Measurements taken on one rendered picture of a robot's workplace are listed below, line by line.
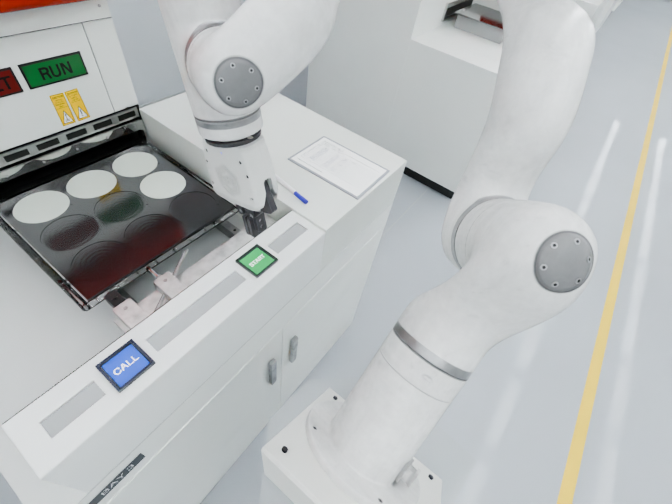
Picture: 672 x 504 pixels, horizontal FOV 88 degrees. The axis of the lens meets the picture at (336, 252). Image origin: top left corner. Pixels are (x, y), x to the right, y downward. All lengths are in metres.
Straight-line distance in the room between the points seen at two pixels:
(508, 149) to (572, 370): 1.69
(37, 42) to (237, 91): 0.65
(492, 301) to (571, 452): 1.52
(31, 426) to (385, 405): 0.45
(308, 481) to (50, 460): 0.31
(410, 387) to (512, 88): 0.38
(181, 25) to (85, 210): 0.58
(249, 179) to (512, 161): 0.34
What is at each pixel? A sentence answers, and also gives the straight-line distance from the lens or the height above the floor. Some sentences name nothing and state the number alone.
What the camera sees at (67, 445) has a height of 0.96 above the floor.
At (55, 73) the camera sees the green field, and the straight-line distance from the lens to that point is 1.01.
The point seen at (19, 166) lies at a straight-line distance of 1.04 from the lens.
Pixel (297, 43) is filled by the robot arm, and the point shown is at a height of 1.36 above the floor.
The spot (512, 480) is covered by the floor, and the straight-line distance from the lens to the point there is 1.74.
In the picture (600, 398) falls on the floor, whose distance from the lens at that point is 2.12.
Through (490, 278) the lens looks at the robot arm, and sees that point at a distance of 0.42.
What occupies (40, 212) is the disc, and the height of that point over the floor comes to 0.90.
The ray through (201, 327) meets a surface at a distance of 0.61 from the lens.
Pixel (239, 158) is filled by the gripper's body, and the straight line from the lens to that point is 0.49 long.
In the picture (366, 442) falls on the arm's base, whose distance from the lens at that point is 0.52.
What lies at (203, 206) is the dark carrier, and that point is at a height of 0.90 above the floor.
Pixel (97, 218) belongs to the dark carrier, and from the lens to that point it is 0.91.
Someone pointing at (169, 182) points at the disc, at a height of 0.90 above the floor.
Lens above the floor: 1.49
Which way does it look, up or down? 49 degrees down
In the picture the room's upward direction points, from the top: 12 degrees clockwise
